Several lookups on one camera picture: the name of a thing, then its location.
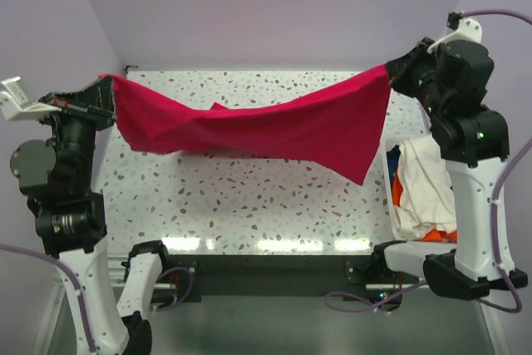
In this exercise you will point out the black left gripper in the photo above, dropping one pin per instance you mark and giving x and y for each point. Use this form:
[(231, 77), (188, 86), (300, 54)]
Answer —
[(81, 107)]

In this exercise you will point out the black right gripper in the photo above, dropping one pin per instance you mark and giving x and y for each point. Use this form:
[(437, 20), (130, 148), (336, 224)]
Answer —
[(410, 71)]

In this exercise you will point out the red t shirt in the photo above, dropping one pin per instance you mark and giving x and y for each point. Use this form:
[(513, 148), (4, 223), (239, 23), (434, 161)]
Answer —
[(338, 127)]

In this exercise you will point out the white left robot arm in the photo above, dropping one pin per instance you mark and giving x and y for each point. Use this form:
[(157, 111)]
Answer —
[(55, 176)]

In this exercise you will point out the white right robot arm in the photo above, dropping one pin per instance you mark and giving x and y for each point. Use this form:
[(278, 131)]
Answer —
[(476, 151)]

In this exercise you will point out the white plastic laundry basket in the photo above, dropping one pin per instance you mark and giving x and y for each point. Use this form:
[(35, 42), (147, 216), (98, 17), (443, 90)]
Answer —
[(386, 145)]

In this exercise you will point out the navy blue t shirt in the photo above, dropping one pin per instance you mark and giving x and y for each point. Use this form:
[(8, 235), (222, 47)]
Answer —
[(393, 156)]

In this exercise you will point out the white cream t shirt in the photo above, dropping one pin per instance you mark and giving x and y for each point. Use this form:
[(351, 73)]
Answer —
[(426, 204)]

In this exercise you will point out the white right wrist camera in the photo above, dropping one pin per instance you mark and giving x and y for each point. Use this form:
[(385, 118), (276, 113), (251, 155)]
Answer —
[(460, 28)]

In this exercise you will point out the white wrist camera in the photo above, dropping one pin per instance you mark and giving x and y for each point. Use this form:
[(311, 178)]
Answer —
[(16, 106), (460, 28)]

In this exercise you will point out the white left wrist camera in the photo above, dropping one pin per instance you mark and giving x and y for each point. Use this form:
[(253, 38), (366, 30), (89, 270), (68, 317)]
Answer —
[(16, 106)]

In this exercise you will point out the aluminium frame rails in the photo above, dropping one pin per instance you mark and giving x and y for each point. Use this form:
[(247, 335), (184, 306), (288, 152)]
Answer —
[(117, 270)]

